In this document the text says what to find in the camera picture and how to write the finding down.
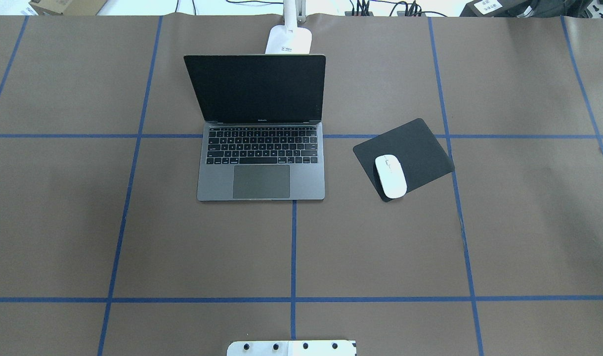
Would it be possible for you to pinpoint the black mouse pad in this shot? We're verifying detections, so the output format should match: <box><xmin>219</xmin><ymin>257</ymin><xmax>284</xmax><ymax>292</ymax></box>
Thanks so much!
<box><xmin>352</xmin><ymin>119</ymin><xmax>455</xmax><ymax>201</ymax></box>

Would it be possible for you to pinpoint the white computer mouse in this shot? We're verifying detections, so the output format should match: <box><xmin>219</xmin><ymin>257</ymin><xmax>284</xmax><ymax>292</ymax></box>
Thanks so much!
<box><xmin>374</xmin><ymin>155</ymin><xmax>407</xmax><ymax>200</ymax></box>

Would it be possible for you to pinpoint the grey laptop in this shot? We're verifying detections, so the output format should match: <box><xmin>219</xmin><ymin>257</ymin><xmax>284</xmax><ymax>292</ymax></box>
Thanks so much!
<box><xmin>183</xmin><ymin>54</ymin><xmax>327</xmax><ymax>201</ymax></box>

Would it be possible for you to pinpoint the white desk lamp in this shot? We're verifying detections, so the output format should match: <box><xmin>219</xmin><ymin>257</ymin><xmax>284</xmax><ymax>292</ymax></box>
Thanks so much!
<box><xmin>265</xmin><ymin>0</ymin><xmax>312</xmax><ymax>55</ymax></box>

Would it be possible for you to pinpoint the cardboard box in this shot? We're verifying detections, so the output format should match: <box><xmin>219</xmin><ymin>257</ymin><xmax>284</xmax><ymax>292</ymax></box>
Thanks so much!
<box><xmin>28</xmin><ymin>0</ymin><xmax>107</xmax><ymax>16</ymax></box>

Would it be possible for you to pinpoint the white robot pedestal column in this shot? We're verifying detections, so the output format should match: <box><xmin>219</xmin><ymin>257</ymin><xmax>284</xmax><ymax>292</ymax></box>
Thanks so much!
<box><xmin>226</xmin><ymin>340</ymin><xmax>357</xmax><ymax>356</ymax></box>

